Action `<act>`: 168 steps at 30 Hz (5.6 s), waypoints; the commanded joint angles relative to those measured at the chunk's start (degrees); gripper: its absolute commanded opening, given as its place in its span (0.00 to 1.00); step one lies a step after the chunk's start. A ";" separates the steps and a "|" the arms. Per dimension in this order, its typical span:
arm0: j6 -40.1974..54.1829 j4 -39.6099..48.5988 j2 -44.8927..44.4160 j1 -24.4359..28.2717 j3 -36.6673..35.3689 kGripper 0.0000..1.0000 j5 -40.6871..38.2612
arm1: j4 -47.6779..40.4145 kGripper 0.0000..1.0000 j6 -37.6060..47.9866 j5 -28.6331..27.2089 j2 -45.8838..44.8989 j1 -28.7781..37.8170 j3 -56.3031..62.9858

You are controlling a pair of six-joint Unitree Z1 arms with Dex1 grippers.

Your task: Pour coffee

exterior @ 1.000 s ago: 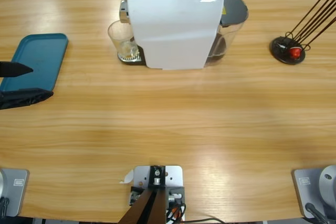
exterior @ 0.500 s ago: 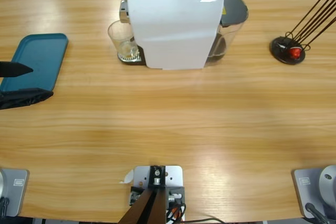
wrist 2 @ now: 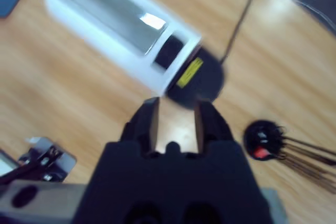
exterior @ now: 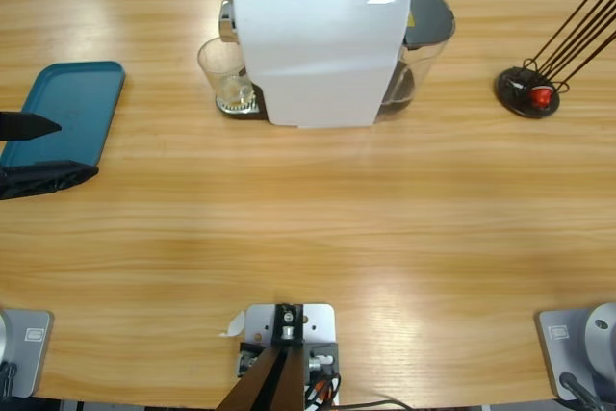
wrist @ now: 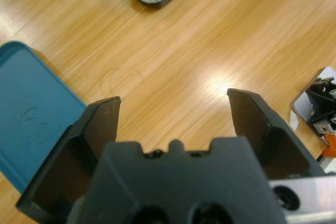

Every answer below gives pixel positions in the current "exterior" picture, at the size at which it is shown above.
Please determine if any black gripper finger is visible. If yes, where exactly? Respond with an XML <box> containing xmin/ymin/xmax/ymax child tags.
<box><xmin>0</xmin><ymin>111</ymin><xmax>63</xmax><ymax>141</ymax></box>
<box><xmin>0</xmin><ymin>160</ymin><xmax>100</xmax><ymax>201</ymax></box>

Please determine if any clear drinking glass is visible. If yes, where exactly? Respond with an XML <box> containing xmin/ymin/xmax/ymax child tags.
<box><xmin>196</xmin><ymin>37</ymin><xmax>257</xmax><ymax>112</ymax></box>

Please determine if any white capsule coffee machine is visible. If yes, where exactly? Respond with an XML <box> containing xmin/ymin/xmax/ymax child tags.
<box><xmin>218</xmin><ymin>0</ymin><xmax>413</xmax><ymax>129</ymax></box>

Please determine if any red coffee capsule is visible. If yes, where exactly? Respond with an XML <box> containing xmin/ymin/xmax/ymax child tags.
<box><xmin>529</xmin><ymin>86</ymin><xmax>555</xmax><ymax>108</ymax></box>

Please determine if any teal plastic tray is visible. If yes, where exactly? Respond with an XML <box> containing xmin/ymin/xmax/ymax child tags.
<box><xmin>0</xmin><ymin>61</ymin><xmax>127</xmax><ymax>171</ymax></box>

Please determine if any metal grille drip tray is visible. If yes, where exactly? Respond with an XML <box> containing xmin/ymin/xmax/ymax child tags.
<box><xmin>216</xmin><ymin>86</ymin><xmax>269</xmax><ymax>122</ymax></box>

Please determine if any white tape scrap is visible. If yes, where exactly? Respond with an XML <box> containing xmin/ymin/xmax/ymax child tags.
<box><xmin>218</xmin><ymin>310</ymin><xmax>247</xmax><ymax>339</ymax></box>

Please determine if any clear water tank black lid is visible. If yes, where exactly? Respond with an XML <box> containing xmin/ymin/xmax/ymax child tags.
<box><xmin>376</xmin><ymin>0</ymin><xmax>457</xmax><ymax>124</ymax></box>

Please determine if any black capsule holder with rods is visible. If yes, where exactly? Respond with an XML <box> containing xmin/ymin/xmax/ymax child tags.
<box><xmin>494</xmin><ymin>0</ymin><xmax>616</xmax><ymax>119</ymax></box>

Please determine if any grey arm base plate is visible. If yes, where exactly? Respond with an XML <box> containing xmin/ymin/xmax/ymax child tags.
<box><xmin>535</xmin><ymin>302</ymin><xmax>616</xmax><ymax>402</ymax></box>
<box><xmin>0</xmin><ymin>307</ymin><xmax>55</xmax><ymax>400</ymax></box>

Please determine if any black arm base cable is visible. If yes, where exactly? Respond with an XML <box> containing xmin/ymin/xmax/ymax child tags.
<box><xmin>557</xmin><ymin>371</ymin><xmax>605</xmax><ymax>411</ymax></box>
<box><xmin>0</xmin><ymin>360</ymin><xmax>19</xmax><ymax>400</ymax></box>

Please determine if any orange white cable bundle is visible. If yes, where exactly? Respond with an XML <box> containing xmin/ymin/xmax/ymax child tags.
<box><xmin>303</xmin><ymin>372</ymin><xmax>343</xmax><ymax>407</ymax></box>

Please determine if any black camera mount cable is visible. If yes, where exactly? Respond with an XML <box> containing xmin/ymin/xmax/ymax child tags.
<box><xmin>336</xmin><ymin>398</ymin><xmax>410</xmax><ymax>411</ymax></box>

